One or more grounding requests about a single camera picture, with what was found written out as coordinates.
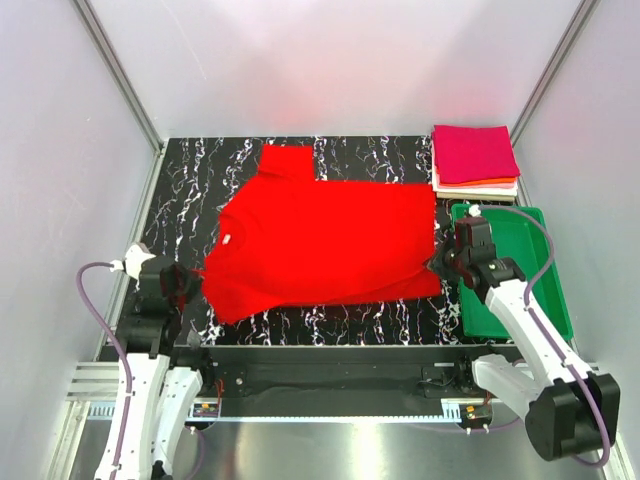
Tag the aluminium frame post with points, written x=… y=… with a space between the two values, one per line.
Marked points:
x=571 y=34
x=108 y=54

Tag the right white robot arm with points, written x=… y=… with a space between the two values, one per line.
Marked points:
x=568 y=409

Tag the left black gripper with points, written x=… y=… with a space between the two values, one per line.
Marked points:
x=194 y=282

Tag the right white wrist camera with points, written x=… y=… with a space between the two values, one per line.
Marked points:
x=474 y=212

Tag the right aluminium frame post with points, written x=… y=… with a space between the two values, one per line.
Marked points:
x=571 y=34

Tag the red t shirt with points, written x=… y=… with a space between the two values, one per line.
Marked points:
x=289 y=239

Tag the white slotted cable duct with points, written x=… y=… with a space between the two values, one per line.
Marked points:
x=198 y=412

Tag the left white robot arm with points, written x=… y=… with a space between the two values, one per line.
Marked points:
x=156 y=387

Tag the aluminium front rail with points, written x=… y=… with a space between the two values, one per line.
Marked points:
x=94 y=381

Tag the cream folded t shirt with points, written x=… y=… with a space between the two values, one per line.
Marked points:
x=476 y=193

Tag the magenta folded t shirt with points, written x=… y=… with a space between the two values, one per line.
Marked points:
x=464 y=154

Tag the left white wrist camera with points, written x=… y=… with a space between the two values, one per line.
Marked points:
x=131 y=264

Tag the orange folded t shirt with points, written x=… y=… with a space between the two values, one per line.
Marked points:
x=505 y=182

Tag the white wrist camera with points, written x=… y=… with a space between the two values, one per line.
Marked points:
x=474 y=212
x=131 y=264

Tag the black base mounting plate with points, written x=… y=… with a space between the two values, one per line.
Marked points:
x=248 y=371

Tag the left aluminium frame post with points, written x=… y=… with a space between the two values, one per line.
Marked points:
x=108 y=54

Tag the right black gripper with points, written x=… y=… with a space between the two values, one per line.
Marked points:
x=438 y=260

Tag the green plastic bin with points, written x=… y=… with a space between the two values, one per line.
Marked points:
x=519 y=238

